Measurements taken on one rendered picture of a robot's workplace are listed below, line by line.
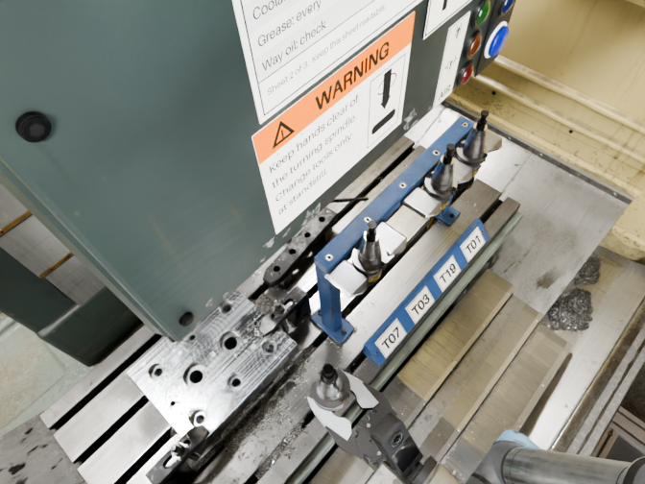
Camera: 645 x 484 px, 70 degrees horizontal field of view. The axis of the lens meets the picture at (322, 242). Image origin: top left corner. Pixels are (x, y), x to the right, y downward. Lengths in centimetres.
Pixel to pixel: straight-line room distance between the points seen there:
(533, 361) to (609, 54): 78
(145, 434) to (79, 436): 15
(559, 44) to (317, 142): 110
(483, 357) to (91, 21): 123
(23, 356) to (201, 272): 146
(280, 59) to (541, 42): 117
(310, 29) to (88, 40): 12
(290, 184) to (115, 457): 92
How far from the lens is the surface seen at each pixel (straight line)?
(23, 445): 156
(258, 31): 25
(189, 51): 23
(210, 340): 106
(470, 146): 98
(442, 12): 40
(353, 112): 35
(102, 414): 120
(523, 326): 141
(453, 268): 118
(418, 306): 111
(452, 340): 130
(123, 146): 23
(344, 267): 83
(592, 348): 152
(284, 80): 27
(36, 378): 170
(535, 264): 149
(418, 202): 92
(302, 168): 33
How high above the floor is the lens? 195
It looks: 59 degrees down
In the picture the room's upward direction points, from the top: 5 degrees counter-clockwise
